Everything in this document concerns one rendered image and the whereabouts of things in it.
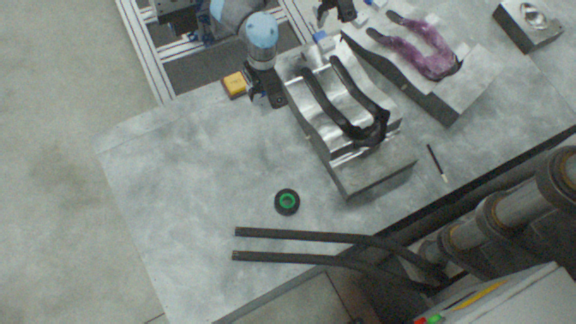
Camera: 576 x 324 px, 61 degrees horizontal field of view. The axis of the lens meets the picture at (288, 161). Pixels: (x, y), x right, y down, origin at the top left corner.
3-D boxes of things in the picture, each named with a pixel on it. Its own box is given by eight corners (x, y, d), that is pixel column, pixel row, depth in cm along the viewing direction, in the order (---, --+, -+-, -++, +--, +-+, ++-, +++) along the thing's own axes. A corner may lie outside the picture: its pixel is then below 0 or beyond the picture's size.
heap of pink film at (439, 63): (372, 43, 168) (377, 29, 161) (405, 14, 173) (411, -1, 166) (430, 91, 163) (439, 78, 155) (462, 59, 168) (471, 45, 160)
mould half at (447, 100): (338, 38, 175) (343, 19, 165) (384, -2, 183) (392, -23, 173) (447, 129, 164) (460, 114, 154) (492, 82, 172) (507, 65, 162)
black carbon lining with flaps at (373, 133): (296, 74, 161) (298, 57, 152) (338, 55, 164) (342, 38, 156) (351, 161, 151) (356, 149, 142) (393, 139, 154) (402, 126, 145)
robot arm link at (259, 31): (260, 2, 117) (285, 22, 115) (260, 30, 127) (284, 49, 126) (237, 21, 115) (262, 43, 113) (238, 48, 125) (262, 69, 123)
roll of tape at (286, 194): (282, 220, 150) (282, 218, 146) (269, 199, 152) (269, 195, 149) (304, 208, 151) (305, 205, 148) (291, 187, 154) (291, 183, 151)
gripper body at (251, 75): (266, 63, 143) (266, 39, 132) (279, 87, 140) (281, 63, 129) (242, 74, 141) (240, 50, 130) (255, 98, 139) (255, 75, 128)
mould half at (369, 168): (271, 77, 168) (272, 55, 155) (336, 49, 173) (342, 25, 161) (345, 201, 153) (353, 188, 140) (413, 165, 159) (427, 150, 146)
